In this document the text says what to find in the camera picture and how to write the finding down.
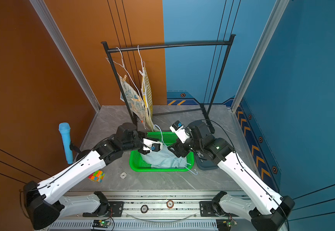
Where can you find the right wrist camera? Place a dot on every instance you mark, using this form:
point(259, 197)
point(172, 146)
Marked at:
point(180, 130)

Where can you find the green circuit board left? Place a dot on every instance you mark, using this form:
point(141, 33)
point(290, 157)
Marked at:
point(101, 224)

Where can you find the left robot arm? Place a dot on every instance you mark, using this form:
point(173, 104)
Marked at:
point(45, 201)

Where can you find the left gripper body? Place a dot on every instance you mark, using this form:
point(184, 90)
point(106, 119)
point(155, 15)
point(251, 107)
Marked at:
point(143, 151)

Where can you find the black clothes rack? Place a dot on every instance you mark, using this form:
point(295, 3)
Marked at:
point(202, 108)

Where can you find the colourful puzzle cube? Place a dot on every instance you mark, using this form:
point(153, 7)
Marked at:
point(97, 176)

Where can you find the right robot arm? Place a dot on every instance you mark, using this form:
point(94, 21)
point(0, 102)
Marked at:
point(266, 209)

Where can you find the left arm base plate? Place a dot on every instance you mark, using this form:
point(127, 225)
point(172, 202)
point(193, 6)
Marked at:
point(112, 209)

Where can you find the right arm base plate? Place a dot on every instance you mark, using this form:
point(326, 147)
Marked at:
point(207, 210)

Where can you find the circuit board right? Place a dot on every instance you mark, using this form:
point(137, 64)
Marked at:
point(225, 225)

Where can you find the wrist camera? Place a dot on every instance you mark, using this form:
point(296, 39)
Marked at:
point(155, 145)
point(180, 130)

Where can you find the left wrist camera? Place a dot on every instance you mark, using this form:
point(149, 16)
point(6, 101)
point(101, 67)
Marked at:
point(155, 145)

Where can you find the light green towel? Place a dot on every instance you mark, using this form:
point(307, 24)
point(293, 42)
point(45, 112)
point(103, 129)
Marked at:
point(164, 159)

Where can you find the bunny pattern towel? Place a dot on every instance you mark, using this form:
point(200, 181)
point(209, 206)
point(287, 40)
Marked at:
point(135, 102)

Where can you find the green plastic basket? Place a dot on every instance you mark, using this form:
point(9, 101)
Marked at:
point(137, 164)

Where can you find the dark teal tray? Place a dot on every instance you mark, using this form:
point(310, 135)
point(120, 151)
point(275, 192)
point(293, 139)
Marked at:
point(204, 164)

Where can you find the yellow striped towel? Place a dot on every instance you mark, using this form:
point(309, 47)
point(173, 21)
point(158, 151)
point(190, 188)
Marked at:
point(147, 98)

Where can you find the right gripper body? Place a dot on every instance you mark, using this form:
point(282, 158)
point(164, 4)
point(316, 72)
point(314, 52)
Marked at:
point(184, 148)

